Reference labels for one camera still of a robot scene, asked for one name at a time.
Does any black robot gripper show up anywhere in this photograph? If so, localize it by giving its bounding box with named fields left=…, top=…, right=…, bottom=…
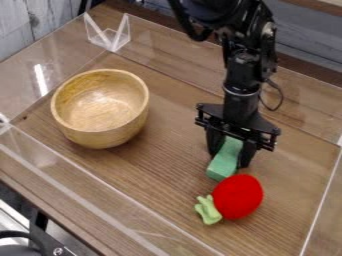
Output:
left=195, top=86, right=280, bottom=168

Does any green foam block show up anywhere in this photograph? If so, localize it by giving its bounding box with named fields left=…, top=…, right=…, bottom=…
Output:
left=205, top=137, right=243, bottom=182

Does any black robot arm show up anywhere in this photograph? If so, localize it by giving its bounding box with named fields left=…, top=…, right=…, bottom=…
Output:
left=166, top=0, right=280, bottom=168

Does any brown wooden bowl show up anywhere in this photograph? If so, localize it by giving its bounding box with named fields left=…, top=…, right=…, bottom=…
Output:
left=50, top=69, right=149, bottom=149

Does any red plush strawberry toy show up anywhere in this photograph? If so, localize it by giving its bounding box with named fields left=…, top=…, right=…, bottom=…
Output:
left=193, top=174, right=264, bottom=225

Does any clear acrylic corner bracket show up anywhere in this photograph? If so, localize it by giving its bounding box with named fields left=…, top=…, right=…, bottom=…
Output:
left=82, top=13, right=130, bottom=53

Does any clear acrylic tray wall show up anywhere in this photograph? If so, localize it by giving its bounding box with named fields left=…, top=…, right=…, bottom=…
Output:
left=0, top=114, right=223, bottom=256

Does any black table leg bracket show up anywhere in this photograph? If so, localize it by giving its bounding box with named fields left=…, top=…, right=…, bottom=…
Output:
left=29, top=211, right=77, bottom=256

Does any black cable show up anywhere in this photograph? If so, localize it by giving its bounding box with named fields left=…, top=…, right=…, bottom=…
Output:
left=0, top=228, right=42, bottom=256

